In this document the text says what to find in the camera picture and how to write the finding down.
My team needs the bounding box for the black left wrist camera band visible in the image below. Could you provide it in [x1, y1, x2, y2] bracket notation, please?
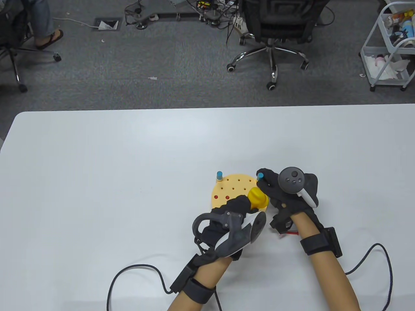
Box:
[170, 254, 217, 304]

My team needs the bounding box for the grey hand controller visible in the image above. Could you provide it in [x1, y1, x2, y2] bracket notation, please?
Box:
[278, 167, 319, 208]
[193, 211, 267, 258]

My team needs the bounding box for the grey right hand controller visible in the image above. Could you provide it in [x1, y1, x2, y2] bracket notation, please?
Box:
[278, 167, 319, 208]

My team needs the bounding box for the pile of colourful toys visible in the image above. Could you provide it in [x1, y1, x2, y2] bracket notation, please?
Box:
[384, 10, 415, 49]

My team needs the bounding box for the person's right forearm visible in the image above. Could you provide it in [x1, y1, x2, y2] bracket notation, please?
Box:
[292, 210, 361, 311]

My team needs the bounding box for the person's left hand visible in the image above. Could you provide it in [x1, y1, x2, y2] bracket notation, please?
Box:
[196, 195, 260, 262]

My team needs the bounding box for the white floor cable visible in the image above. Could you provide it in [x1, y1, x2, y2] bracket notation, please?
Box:
[53, 17, 96, 29]

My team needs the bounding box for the person's right hand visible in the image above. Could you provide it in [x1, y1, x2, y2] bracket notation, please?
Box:
[255, 167, 323, 235]

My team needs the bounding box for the yellow toy hammer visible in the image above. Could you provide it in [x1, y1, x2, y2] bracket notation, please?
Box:
[248, 187, 269, 211]

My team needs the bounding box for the grey left hand controller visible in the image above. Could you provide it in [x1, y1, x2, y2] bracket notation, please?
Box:
[193, 211, 267, 258]

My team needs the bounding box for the white rolling cart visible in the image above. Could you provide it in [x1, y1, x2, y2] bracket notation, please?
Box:
[359, 2, 415, 93]

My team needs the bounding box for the black right wrist camera band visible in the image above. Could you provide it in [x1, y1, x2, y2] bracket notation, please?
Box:
[300, 227, 343, 258]

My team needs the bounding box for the black chair with castors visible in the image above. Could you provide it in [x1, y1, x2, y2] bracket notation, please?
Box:
[0, 10, 62, 93]

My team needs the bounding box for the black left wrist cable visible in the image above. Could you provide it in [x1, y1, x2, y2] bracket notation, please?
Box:
[106, 264, 223, 311]

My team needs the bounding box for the floor socket box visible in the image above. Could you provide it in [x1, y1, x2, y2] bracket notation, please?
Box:
[92, 18, 123, 32]

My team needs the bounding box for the black office chair chrome base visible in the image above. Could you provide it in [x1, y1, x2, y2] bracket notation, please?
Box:
[226, 0, 334, 92]

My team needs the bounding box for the white shoe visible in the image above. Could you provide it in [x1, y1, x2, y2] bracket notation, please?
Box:
[233, 16, 249, 34]

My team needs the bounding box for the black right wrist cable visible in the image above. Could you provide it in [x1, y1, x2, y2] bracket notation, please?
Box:
[345, 243, 394, 311]

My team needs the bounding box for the tangle of cables and devices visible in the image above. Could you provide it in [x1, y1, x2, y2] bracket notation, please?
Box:
[125, 0, 247, 31]

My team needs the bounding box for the black wrist camera band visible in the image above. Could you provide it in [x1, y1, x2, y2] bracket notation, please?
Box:
[170, 254, 217, 304]
[300, 227, 343, 258]

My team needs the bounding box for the yellow round tap bench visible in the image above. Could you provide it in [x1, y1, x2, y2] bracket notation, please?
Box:
[211, 171, 269, 216]

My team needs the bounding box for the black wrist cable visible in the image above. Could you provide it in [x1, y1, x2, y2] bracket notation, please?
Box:
[345, 243, 394, 311]
[106, 264, 223, 311]

